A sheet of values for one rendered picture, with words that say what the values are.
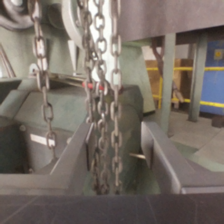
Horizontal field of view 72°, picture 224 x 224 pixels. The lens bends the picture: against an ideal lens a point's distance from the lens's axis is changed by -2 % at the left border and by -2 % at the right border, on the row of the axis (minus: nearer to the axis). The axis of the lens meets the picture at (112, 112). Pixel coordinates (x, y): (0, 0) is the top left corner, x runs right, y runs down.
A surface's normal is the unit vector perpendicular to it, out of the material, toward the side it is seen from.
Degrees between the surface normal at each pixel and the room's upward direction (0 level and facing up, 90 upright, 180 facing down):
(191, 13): 90
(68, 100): 45
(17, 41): 90
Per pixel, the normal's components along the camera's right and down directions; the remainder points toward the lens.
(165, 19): -0.75, 0.19
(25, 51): 0.66, 0.19
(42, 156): -0.48, 0.24
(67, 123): -0.36, -0.51
